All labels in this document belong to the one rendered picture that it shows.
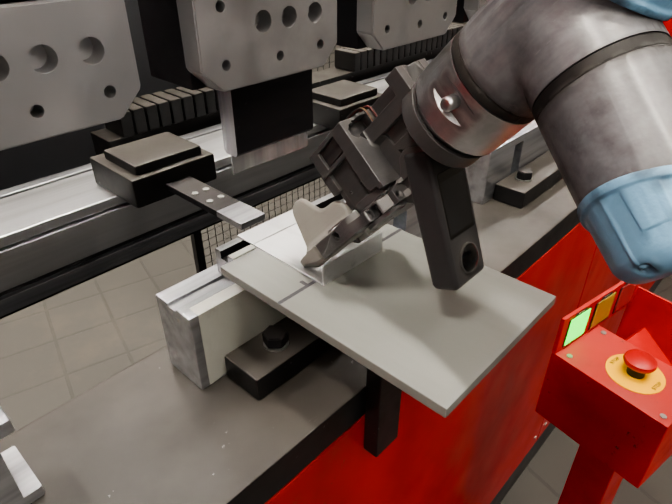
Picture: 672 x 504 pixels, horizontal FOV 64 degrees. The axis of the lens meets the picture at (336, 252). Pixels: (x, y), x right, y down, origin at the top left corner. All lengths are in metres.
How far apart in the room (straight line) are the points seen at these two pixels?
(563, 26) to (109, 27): 0.27
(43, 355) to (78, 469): 1.58
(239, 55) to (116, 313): 1.83
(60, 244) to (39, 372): 1.36
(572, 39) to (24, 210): 0.64
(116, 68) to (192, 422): 0.33
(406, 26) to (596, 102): 0.35
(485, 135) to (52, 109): 0.27
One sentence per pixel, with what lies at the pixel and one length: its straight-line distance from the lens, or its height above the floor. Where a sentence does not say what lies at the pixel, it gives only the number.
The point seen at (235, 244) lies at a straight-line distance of 0.58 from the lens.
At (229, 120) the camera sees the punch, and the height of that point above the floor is 1.13.
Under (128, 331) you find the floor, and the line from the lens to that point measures 2.12.
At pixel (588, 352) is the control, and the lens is 0.84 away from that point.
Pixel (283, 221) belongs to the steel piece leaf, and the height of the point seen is 1.00.
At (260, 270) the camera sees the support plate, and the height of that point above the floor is 1.00.
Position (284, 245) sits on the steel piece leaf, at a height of 1.00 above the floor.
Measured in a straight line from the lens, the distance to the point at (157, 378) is 0.62.
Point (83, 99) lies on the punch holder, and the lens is 0.40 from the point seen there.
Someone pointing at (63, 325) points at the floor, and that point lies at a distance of 2.24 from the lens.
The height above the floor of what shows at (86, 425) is 0.87.
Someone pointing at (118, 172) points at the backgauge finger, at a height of 1.02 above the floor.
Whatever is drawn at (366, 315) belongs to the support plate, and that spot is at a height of 1.00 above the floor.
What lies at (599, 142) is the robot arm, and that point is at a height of 1.20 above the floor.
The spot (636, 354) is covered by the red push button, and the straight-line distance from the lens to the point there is 0.81.
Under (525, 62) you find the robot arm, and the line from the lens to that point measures 0.33.
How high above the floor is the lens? 1.30
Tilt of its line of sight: 33 degrees down
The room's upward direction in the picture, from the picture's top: straight up
